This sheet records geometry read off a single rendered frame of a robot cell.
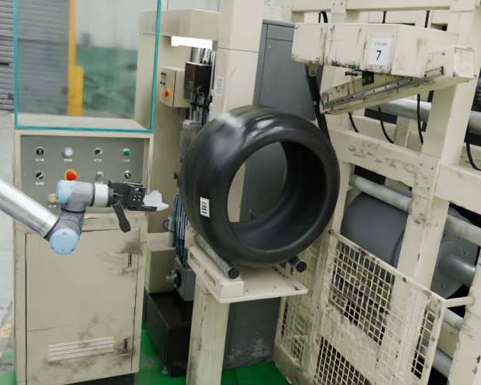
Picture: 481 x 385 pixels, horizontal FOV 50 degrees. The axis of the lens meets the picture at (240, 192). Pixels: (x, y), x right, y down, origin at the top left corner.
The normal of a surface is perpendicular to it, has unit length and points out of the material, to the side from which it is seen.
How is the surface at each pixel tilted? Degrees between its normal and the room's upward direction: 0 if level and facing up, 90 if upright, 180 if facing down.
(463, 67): 72
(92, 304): 91
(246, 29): 90
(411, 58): 90
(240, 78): 90
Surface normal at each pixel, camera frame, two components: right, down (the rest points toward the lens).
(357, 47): -0.90, 0.02
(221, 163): -0.27, -0.12
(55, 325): 0.41, 0.29
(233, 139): -0.12, -0.31
